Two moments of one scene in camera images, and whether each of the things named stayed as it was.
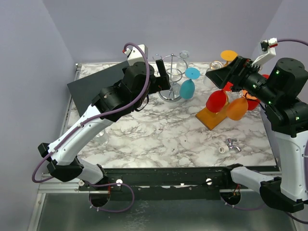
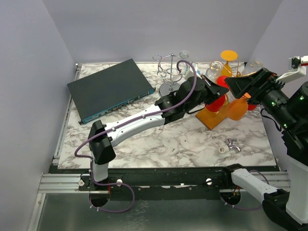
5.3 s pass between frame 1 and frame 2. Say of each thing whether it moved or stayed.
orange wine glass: stayed
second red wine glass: stayed
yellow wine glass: stayed
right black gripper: moved
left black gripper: moved
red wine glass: stayed
